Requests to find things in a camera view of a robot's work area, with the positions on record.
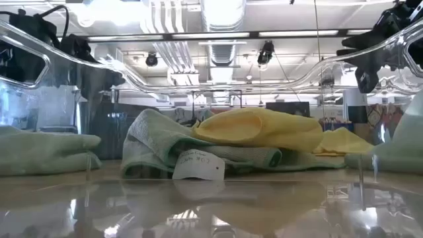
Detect black monitor screen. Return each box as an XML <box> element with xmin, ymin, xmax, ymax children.
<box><xmin>265</xmin><ymin>101</ymin><xmax>311</xmax><ymax>118</ymax></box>

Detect black ceiling-mounted device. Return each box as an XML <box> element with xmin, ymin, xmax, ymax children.
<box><xmin>256</xmin><ymin>40</ymin><xmax>276</xmax><ymax>66</ymax></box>
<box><xmin>145</xmin><ymin>52</ymin><xmax>159</xmax><ymax>68</ymax></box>

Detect silver ventilation duct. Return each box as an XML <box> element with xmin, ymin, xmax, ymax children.
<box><xmin>200</xmin><ymin>0</ymin><xmax>248</xmax><ymax>69</ymax></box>

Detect black overhead light bar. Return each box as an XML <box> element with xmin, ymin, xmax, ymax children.
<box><xmin>86</xmin><ymin>28</ymin><xmax>373</xmax><ymax>43</ymax></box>

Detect black left camera cable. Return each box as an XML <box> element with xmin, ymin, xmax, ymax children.
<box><xmin>35</xmin><ymin>4</ymin><xmax>71</xmax><ymax>42</ymax></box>

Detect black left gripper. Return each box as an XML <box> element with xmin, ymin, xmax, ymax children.
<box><xmin>8</xmin><ymin>9</ymin><xmax>126</xmax><ymax>99</ymax></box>

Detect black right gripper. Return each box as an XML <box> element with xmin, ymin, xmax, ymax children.
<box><xmin>336</xmin><ymin>0</ymin><xmax>423</xmax><ymax>94</ymax></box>

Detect clear plastic basket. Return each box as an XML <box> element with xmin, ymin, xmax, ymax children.
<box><xmin>0</xmin><ymin>16</ymin><xmax>423</xmax><ymax>238</ymax></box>

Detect green microfiber towel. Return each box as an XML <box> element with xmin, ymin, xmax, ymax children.
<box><xmin>120</xmin><ymin>108</ymin><xmax>346</xmax><ymax>181</ymax></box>
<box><xmin>344</xmin><ymin>91</ymin><xmax>423</xmax><ymax>175</ymax></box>
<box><xmin>0</xmin><ymin>125</ymin><xmax>102</xmax><ymax>177</ymax></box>

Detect yellow microfiber towel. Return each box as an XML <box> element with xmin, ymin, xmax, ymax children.
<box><xmin>312</xmin><ymin>127</ymin><xmax>375</xmax><ymax>157</ymax></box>
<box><xmin>190</xmin><ymin>106</ymin><xmax>325</xmax><ymax>153</ymax></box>

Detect colourful painted board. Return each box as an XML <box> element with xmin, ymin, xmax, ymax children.
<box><xmin>365</xmin><ymin>102</ymin><xmax>404</xmax><ymax>141</ymax></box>

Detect dark cabinet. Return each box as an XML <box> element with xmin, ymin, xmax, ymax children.
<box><xmin>79</xmin><ymin>102</ymin><xmax>159</xmax><ymax>160</ymax></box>

